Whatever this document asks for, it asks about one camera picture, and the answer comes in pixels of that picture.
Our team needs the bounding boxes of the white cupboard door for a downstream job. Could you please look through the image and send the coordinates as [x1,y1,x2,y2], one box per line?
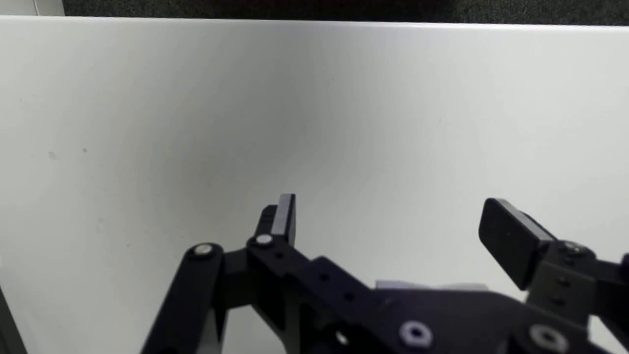
[0,16,629,354]

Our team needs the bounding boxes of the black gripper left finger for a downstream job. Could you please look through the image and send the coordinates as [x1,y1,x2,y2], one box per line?
[139,191,378,354]

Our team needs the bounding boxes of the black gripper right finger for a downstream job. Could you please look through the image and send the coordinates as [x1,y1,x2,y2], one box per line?
[477,197,629,354]

